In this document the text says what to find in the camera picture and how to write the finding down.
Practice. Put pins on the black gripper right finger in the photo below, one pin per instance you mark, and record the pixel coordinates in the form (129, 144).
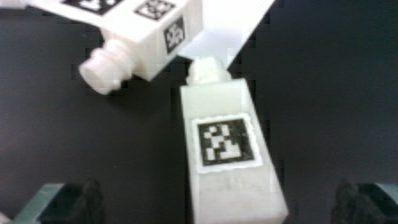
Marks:
(364, 203)

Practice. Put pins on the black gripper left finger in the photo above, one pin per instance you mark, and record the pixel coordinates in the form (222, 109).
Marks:
(67, 203)

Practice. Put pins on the white table leg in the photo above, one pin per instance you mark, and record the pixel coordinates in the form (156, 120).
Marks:
(236, 194)
(147, 28)

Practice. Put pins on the white table leg front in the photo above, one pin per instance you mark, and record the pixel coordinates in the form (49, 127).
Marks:
(147, 28)

